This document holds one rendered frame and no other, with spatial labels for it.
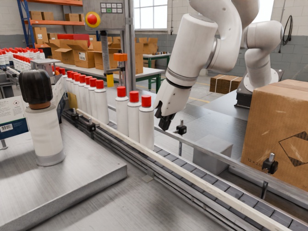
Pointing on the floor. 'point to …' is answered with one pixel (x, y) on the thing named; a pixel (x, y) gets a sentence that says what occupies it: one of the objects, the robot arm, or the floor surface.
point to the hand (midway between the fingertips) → (164, 123)
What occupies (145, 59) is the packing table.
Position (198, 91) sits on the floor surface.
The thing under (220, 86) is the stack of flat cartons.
